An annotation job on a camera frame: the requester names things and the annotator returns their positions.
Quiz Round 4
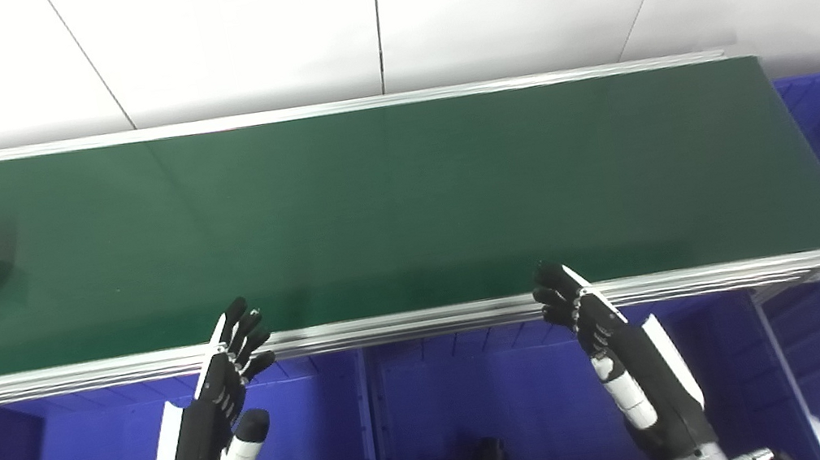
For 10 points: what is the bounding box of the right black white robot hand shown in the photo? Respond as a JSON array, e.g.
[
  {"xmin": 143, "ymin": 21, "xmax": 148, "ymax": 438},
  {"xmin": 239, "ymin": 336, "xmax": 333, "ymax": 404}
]
[{"xmin": 527, "ymin": 237, "xmax": 723, "ymax": 460}]

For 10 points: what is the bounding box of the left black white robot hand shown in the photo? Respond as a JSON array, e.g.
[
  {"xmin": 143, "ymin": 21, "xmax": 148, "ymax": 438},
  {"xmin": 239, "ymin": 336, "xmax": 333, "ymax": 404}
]
[{"xmin": 122, "ymin": 293, "xmax": 293, "ymax": 460}]

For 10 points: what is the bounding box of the green conveyor belt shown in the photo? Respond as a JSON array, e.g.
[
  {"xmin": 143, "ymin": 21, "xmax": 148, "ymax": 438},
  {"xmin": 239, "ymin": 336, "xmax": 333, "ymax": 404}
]
[
  {"xmin": 0, "ymin": 18, "xmax": 820, "ymax": 413},
  {"xmin": 0, "ymin": 29, "xmax": 820, "ymax": 380}
]

